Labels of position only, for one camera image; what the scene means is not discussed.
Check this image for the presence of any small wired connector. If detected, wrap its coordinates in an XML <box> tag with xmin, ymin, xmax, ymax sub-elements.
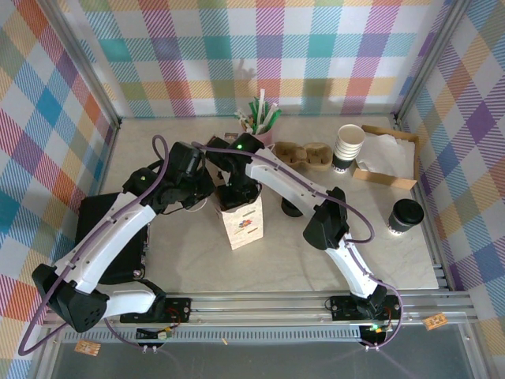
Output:
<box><xmin>135</xmin><ymin>326</ymin><xmax>175</xmax><ymax>342</ymax></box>

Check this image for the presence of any long white straw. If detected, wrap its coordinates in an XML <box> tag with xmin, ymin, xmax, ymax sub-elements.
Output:
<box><xmin>256</xmin><ymin>88</ymin><xmax>267</xmax><ymax>129</ymax></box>

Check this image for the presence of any aluminium mounting rail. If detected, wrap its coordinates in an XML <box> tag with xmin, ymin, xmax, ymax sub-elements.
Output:
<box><xmin>42</xmin><ymin>292</ymin><xmax>477</xmax><ymax>328</ymax></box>

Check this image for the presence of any black lidded paper coffee cup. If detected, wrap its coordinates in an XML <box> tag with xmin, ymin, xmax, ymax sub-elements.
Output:
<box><xmin>386</xmin><ymin>198</ymin><xmax>425</xmax><ymax>237</ymax></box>

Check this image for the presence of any brown pulp cup carrier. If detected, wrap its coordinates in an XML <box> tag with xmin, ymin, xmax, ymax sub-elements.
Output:
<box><xmin>274</xmin><ymin>141</ymin><xmax>332</xmax><ymax>171</ymax></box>

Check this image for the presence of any grey slotted cable duct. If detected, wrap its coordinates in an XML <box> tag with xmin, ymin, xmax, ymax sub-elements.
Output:
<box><xmin>62</xmin><ymin>329</ymin><xmax>365</xmax><ymax>345</ymax></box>

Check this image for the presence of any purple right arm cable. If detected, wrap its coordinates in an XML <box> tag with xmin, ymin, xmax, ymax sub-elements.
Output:
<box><xmin>191</xmin><ymin>141</ymin><xmax>404</xmax><ymax>351</ymax></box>

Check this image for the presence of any aluminium frame post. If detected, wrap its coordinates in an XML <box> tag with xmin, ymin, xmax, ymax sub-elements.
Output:
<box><xmin>393</xmin><ymin>0</ymin><xmax>470</xmax><ymax>124</ymax></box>
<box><xmin>49</xmin><ymin>0</ymin><xmax>122</xmax><ymax>129</ymax></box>

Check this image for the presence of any black round connector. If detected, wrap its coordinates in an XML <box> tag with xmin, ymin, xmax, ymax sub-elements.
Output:
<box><xmin>359</xmin><ymin>323</ymin><xmax>390</xmax><ymax>345</ymax></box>

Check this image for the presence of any brown cardboard box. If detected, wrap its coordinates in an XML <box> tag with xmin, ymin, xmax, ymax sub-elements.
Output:
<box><xmin>352</xmin><ymin>124</ymin><xmax>420</xmax><ymax>191</ymax></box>

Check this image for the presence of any pink straw holder cup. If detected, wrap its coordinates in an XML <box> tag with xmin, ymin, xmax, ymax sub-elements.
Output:
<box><xmin>241</xmin><ymin>126</ymin><xmax>275</xmax><ymax>146</ymax></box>

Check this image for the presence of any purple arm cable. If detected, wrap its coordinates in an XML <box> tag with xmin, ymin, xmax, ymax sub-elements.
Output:
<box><xmin>17</xmin><ymin>134</ymin><xmax>170</xmax><ymax>358</ymax></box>
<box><xmin>191</xmin><ymin>141</ymin><xmax>404</xmax><ymax>351</ymax></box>

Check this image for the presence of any white printed paper bag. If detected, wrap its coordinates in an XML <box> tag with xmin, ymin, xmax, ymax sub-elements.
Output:
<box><xmin>185</xmin><ymin>169</ymin><xmax>265</xmax><ymax>252</ymax></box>

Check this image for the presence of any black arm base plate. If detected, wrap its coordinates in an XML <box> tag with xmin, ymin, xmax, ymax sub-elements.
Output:
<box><xmin>119</xmin><ymin>296</ymin><xmax>193</xmax><ymax>324</ymax></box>
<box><xmin>329</xmin><ymin>295</ymin><xmax>403</xmax><ymax>322</ymax></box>

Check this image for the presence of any crumpled white paper sheet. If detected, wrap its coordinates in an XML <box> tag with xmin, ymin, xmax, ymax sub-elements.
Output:
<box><xmin>356</xmin><ymin>136</ymin><xmax>395</xmax><ymax>178</ymax></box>

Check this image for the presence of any aluminium side rail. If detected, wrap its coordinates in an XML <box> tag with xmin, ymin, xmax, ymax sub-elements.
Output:
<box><xmin>408</xmin><ymin>118</ymin><xmax>453</xmax><ymax>293</ymax></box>

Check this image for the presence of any crumpled white wrapped straw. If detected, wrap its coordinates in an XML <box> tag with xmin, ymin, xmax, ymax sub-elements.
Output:
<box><xmin>234</xmin><ymin>109</ymin><xmax>256</xmax><ymax>133</ymax></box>

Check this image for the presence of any orange printed tag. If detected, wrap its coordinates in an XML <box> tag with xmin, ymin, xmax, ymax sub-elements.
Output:
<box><xmin>73</xmin><ymin>340</ymin><xmax>101</xmax><ymax>357</ymax></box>
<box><xmin>423</xmin><ymin>314</ymin><xmax>447</xmax><ymax>332</ymax></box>

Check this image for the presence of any flat white paper sheet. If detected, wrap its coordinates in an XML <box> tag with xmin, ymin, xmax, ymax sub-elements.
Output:
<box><xmin>388</xmin><ymin>136</ymin><xmax>416</xmax><ymax>179</ymax></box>

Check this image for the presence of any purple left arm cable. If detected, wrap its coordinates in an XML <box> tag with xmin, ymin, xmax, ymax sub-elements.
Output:
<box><xmin>17</xmin><ymin>134</ymin><xmax>170</xmax><ymax>358</ymax></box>

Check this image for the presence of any black box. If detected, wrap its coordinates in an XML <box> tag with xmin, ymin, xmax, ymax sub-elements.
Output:
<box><xmin>74</xmin><ymin>193</ymin><xmax>152</xmax><ymax>285</ymax></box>

